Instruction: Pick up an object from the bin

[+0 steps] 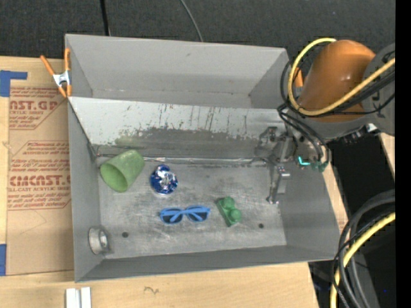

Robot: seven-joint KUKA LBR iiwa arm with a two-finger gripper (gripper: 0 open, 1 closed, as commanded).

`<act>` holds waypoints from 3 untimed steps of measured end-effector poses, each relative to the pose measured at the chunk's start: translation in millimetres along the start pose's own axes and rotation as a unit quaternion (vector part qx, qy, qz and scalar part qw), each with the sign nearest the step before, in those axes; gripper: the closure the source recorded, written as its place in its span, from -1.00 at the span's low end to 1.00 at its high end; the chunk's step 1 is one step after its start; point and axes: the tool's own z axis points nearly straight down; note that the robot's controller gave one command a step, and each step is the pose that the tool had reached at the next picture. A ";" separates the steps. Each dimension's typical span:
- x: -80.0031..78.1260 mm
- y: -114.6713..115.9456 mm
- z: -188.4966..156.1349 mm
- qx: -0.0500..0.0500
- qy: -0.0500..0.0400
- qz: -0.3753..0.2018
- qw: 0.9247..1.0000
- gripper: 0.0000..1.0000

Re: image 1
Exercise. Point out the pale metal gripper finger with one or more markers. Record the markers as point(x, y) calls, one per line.
point(266, 143)
point(280, 181)

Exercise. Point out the green toy brick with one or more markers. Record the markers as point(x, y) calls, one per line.
point(228, 212)

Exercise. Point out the grey metal bin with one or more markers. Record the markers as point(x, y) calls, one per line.
point(205, 242)

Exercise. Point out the blue and silver shiny ball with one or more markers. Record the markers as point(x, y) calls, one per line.
point(163, 180)

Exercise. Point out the blue sunglasses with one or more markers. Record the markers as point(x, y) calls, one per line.
point(175, 215)

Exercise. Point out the green plastic cup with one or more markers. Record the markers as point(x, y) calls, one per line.
point(123, 170)

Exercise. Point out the brown cardboard board red print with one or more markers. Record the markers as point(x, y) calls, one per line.
point(38, 229)

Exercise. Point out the black cylinder on white bracket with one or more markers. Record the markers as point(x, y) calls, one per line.
point(352, 136)

